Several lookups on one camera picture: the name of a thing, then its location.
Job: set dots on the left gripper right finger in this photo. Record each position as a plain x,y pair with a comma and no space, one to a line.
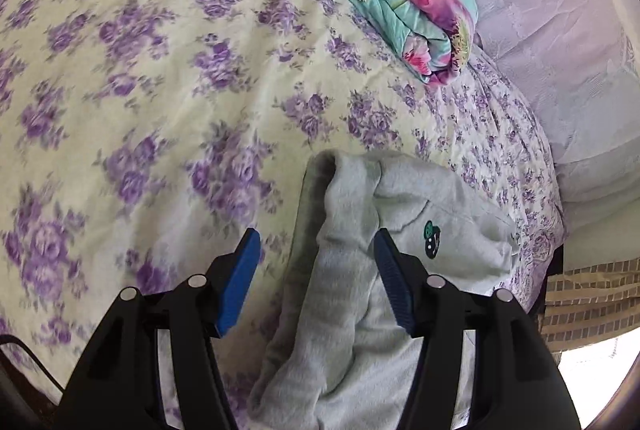
516,384

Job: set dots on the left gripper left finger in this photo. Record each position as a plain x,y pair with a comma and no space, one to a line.
153,348

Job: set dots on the grey sweatpants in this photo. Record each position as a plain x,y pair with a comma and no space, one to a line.
338,359

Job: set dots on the beige checkered curtain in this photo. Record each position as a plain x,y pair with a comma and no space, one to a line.
591,304

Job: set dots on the purple floral bedspread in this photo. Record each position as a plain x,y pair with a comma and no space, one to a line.
139,138

